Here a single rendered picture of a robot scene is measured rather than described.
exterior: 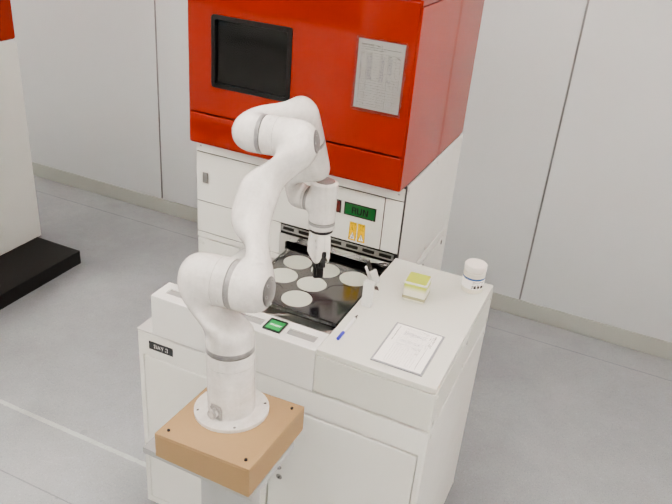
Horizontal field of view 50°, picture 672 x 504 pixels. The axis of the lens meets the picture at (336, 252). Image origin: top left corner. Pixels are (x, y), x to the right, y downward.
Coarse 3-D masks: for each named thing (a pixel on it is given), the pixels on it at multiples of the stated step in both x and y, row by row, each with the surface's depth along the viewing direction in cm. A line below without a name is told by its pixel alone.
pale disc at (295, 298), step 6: (288, 294) 235; (294, 294) 235; (300, 294) 235; (306, 294) 235; (282, 300) 231; (288, 300) 231; (294, 300) 232; (300, 300) 232; (306, 300) 232; (294, 306) 228; (300, 306) 229
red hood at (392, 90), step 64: (192, 0) 236; (256, 0) 227; (320, 0) 218; (384, 0) 210; (448, 0) 227; (192, 64) 246; (256, 64) 237; (320, 64) 226; (384, 64) 217; (448, 64) 246; (192, 128) 257; (384, 128) 226; (448, 128) 270
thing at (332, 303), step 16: (288, 256) 257; (304, 256) 258; (304, 272) 248; (288, 288) 238; (336, 288) 240; (352, 288) 241; (320, 304) 231; (336, 304) 232; (352, 304) 232; (336, 320) 223
